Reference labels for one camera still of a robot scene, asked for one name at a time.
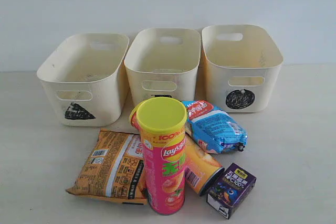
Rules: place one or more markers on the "pink Lays chip can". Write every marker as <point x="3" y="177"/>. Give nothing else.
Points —
<point x="161" y="124"/>

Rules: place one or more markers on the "blue snack packet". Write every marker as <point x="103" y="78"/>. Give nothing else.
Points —
<point x="212" y="129"/>

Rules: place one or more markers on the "yellow Lays chip can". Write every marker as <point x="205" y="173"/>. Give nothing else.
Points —
<point x="200" y="168"/>

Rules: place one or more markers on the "purple juice carton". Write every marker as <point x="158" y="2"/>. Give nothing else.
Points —
<point x="230" y="190"/>

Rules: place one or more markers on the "cream bin with square mark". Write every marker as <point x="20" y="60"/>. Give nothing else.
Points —
<point x="163" y="62"/>

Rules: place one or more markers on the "cream bin with circle mark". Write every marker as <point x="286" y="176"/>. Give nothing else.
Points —
<point x="241" y="67"/>

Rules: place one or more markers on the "cream bin with triangle mark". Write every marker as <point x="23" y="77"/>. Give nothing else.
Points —
<point x="85" y="79"/>

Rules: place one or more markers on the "orange noodle packet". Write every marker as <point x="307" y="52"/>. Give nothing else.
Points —
<point x="114" y="171"/>

